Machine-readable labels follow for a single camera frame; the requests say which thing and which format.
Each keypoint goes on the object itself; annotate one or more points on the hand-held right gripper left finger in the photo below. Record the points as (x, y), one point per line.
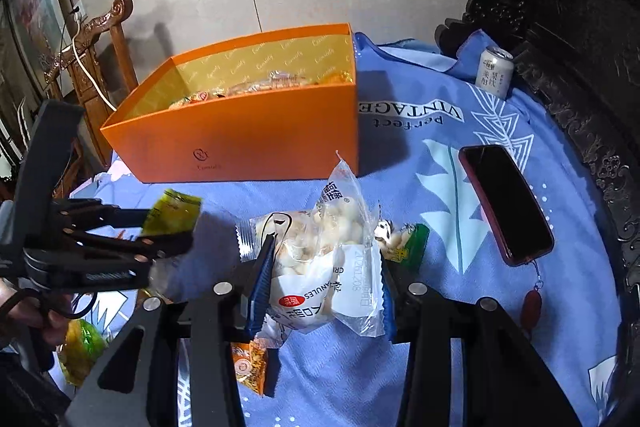
(261, 287)

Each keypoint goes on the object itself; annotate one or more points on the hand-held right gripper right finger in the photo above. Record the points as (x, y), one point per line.
(390, 302)

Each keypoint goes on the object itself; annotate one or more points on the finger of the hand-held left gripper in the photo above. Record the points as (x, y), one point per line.
(165, 244)
(110, 214)

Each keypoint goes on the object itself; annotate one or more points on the lime green seed packet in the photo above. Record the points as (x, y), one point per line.
(172, 212)

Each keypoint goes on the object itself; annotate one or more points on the white puff snack bag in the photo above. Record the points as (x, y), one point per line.
(320, 267)

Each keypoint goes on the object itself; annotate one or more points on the orange cardboard box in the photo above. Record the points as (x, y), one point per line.
(240, 142)

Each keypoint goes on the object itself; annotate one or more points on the person's left forearm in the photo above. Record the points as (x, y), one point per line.
(25, 392)

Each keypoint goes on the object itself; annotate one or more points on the person's left hand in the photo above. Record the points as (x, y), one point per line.
(57, 329)

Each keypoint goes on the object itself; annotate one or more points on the small green white packet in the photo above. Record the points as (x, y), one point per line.
(405, 239)

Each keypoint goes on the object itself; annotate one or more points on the small orange nut packet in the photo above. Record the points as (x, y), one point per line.
(247, 367)

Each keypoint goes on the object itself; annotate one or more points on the blue printed cloth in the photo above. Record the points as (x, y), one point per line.
(450, 357)

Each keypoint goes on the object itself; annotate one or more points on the carved wooden chair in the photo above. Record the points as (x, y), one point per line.
(97, 37)

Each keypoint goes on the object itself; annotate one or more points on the yellow green snack packet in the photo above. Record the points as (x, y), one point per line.
(80, 352)

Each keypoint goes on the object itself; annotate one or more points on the red phone charm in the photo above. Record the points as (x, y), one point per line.
(531, 307)

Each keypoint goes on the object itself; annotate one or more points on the framed painting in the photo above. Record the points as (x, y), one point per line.
(35, 7)

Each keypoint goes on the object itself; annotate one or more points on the phone in red case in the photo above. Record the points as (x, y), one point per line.
(505, 202)

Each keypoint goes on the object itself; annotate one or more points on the white drink can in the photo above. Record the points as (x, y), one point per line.
(494, 74)

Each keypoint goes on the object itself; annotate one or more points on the dark carved wooden furniture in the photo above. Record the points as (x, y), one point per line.
(575, 32)

